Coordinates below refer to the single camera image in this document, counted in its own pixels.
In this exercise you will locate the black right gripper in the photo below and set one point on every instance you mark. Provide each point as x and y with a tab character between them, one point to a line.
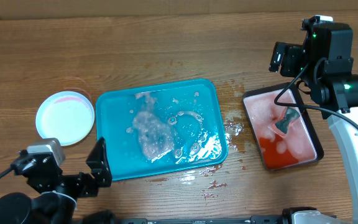
289	55

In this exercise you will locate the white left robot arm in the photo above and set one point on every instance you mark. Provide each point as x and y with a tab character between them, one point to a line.
50	207

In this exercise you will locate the yellow plate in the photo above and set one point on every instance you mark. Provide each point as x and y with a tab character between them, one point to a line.
66	139

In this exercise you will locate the green pink sponge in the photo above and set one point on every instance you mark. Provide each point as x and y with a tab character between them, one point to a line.
282	124

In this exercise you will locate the light blue plate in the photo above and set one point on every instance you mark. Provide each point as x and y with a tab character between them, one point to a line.
65	112

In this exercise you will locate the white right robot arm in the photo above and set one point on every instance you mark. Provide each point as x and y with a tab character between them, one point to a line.
324	63

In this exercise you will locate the teal plastic tray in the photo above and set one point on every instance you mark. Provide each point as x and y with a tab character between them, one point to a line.
158	129

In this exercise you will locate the black tray with red water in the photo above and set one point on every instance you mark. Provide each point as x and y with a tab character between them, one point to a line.
301	144

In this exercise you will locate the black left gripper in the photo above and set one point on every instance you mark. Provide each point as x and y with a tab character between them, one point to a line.
99	168

